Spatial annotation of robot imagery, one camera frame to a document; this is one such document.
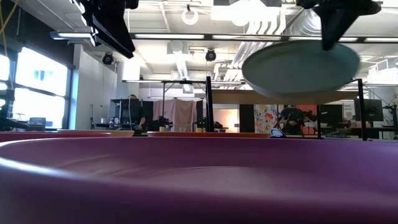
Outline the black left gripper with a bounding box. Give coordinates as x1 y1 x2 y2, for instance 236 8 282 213
72 0 139 59

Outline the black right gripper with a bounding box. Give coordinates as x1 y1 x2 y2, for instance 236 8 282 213
297 0 382 51

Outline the sage green plate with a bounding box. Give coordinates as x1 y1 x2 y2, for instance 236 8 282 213
241 39 361 97

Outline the magenta pink plate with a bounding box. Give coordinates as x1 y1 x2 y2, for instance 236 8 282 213
0 131 113 144

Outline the black monitor on arm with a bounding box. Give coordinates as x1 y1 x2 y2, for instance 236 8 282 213
354 99 384 123

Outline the wooden shelf with black legs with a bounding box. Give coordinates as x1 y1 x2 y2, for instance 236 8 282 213
205 76 369 141

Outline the black bar with light strips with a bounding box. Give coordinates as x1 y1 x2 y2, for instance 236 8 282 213
49 30 398 44

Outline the person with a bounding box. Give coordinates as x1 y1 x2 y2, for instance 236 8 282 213
278 105 313 135
127 94 147 130

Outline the black computer monitor back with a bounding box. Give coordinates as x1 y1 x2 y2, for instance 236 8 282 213
108 98 154 131

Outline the large bright window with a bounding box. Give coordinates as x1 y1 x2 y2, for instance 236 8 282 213
0 46 72 131

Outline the orange curtain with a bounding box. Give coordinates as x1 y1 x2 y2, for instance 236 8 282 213
298 105 318 135

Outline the beige curtain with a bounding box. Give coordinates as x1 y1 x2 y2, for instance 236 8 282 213
152 99 198 132

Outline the colourful floral panel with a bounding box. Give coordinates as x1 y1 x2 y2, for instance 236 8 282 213
254 104 280 134

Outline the dark laptop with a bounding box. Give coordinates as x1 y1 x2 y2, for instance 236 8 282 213
27 117 47 131

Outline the blue white rounded object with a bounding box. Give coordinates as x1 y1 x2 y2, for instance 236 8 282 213
269 128 286 139

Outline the black panel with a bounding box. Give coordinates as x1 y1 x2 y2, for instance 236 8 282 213
239 104 255 133

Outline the purple plate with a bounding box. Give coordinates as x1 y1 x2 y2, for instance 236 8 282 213
0 136 398 224

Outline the silver ventilation duct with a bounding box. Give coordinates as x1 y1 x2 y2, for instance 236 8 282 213
284 7 326 37

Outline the black metal rack frame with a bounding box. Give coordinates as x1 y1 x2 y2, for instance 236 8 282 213
123 80 208 131

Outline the white ring ceiling lamp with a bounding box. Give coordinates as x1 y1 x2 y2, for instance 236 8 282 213
182 7 200 26

